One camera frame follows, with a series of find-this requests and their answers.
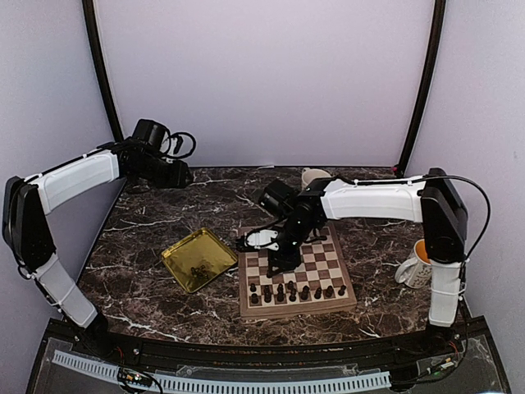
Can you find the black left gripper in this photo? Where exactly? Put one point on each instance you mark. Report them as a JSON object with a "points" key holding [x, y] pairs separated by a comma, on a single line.
{"points": [[177, 178]]}

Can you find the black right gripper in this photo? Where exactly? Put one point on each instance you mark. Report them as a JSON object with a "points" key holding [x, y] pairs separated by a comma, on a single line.
{"points": [[287, 263]]}

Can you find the gold metal tray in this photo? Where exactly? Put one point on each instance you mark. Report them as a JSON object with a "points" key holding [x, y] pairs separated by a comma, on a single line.
{"points": [[202, 247]]}

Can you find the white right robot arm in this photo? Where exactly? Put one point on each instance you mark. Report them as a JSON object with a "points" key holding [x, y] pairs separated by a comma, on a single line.
{"points": [[430, 200]]}

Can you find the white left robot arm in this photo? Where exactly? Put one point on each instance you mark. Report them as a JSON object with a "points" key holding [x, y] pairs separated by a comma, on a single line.
{"points": [[152, 153]]}

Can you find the wooden chess board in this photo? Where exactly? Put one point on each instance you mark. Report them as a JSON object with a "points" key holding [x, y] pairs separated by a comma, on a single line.
{"points": [[322, 266]]}

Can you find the pile of dark chess pieces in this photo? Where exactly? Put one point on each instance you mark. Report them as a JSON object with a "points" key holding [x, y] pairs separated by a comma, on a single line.
{"points": [[200, 273]]}

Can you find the cream floral mug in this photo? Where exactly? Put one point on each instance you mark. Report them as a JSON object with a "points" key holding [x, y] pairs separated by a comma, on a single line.
{"points": [[310, 174]]}

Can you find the white mug orange inside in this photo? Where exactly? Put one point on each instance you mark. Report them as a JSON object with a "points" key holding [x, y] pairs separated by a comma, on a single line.
{"points": [[415, 271]]}

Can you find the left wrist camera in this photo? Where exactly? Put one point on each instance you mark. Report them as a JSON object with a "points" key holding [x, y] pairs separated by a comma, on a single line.
{"points": [[174, 144]]}

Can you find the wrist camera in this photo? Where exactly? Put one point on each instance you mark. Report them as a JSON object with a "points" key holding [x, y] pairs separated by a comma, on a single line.
{"points": [[258, 240], [174, 144]]}

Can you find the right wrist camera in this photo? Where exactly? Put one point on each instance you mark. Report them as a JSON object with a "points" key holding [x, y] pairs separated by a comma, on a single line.
{"points": [[258, 240]]}

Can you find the black front rail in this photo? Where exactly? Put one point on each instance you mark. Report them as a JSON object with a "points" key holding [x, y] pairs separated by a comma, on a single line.
{"points": [[171, 354]]}

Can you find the white slotted cable duct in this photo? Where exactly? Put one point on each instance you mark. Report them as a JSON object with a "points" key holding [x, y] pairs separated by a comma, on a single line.
{"points": [[201, 380]]}

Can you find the left black frame post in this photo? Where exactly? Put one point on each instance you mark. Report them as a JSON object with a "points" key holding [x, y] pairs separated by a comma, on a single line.
{"points": [[98, 60]]}

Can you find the black frame post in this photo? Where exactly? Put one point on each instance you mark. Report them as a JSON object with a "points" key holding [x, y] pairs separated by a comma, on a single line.
{"points": [[98, 60], [429, 64]]}

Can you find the right black frame post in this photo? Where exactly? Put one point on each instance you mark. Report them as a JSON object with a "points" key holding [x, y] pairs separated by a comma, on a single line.
{"points": [[429, 64]]}

